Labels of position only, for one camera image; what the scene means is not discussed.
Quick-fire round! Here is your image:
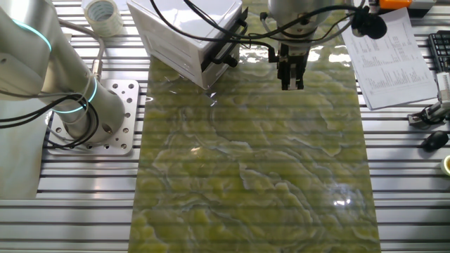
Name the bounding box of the black keyboard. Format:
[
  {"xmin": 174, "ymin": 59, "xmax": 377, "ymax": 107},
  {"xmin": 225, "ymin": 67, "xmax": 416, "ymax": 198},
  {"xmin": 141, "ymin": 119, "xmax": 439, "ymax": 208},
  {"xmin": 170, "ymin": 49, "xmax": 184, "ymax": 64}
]
[{"xmin": 427, "ymin": 30, "xmax": 450, "ymax": 73}]

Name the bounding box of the black camera cable with plug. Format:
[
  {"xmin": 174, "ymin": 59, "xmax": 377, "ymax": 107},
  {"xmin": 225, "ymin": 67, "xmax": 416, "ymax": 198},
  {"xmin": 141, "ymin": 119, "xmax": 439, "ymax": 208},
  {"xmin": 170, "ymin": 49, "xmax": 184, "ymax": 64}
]
[{"xmin": 182, "ymin": 0, "xmax": 388, "ymax": 45}]

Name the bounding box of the white plastic drawer cabinet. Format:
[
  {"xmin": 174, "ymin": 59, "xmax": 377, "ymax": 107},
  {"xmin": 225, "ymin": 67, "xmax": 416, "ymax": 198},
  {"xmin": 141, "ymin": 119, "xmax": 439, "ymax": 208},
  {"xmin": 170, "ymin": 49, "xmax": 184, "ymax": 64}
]
[{"xmin": 126, "ymin": 0, "xmax": 249, "ymax": 91}]

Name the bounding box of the paper sheet with printed tables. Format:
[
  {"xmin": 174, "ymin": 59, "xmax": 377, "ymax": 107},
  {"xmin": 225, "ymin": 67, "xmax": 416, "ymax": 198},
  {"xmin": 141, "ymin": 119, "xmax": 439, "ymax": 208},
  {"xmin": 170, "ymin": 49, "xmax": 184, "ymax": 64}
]
[{"xmin": 340, "ymin": 6, "xmax": 439, "ymax": 110}]

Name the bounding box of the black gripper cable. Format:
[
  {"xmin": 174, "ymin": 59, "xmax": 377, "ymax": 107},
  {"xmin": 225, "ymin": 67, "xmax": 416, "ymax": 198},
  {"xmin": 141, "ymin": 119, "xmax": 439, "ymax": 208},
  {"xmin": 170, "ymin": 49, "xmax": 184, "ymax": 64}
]
[{"xmin": 149, "ymin": 0, "xmax": 278, "ymax": 64}]

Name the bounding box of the grey hose with metal connector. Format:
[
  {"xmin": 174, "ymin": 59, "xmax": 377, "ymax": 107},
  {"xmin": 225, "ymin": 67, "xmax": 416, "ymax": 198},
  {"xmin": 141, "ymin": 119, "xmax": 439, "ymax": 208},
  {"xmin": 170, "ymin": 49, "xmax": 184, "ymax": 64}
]
[{"xmin": 58, "ymin": 19, "xmax": 106, "ymax": 82}]

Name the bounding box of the clear tape roll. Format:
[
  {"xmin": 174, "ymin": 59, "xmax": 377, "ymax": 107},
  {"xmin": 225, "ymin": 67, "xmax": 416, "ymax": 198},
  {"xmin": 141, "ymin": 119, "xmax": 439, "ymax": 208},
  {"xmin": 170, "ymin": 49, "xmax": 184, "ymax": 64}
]
[{"xmin": 83, "ymin": 0, "xmax": 124, "ymax": 38}]

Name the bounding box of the black cable along arm base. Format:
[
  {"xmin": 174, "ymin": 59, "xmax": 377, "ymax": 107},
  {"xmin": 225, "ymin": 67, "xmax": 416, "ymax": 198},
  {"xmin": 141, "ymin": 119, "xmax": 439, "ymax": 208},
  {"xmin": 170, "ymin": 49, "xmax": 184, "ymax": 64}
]
[{"xmin": 0, "ymin": 91, "xmax": 101, "ymax": 150}]

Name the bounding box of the white plain drawer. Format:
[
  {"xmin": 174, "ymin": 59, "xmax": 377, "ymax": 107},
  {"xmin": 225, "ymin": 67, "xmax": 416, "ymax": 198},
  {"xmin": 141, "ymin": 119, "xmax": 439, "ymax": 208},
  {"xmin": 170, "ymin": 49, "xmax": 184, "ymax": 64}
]
[{"xmin": 153, "ymin": 48, "xmax": 212, "ymax": 89}]

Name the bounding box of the white drawer with black handle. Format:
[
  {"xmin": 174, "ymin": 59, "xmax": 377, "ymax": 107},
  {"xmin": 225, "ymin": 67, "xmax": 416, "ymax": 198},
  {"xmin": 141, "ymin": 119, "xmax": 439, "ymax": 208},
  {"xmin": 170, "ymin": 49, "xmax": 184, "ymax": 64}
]
[{"xmin": 147, "ymin": 6, "xmax": 250, "ymax": 73}]

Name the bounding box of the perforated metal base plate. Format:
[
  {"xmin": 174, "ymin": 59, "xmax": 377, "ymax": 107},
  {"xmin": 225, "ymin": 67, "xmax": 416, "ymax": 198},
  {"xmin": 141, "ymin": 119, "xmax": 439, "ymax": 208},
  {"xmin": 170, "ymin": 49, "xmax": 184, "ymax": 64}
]
[{"xmin": 45, "ymin": 79, "xmax": 141, "ymax": 157}]

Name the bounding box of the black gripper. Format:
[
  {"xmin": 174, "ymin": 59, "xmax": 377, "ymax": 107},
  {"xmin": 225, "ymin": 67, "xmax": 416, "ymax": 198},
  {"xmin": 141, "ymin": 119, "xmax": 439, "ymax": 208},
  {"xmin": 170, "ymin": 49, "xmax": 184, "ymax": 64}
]
[{"xmin": 276, "ymin": 41, "xmax": 311, "ymax": 91}]

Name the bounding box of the green marble pattern mat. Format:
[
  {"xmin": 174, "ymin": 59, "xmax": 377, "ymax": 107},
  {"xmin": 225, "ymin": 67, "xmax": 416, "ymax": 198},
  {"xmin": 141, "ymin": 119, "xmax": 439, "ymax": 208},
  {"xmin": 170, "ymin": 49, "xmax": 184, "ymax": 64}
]
[{"xmin": 128, "ymin": 0, "xmax": 383, "ymax": 253}]

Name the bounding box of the orange block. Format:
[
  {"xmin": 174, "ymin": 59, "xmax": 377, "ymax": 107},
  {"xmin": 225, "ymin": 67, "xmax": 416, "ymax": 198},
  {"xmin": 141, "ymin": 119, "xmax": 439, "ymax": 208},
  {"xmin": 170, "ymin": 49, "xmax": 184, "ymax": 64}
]
[{"xmin": 379, "ymin": 0, "xmax": 413, "ymax": 11}]

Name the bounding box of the black computer mouse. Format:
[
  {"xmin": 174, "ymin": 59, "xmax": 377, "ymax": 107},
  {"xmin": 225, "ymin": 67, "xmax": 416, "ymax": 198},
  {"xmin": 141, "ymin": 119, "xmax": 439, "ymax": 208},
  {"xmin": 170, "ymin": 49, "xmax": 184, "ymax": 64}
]
[{"xmin": 420, "ymin": 130, "xmax": 450, "ymax": 153}]

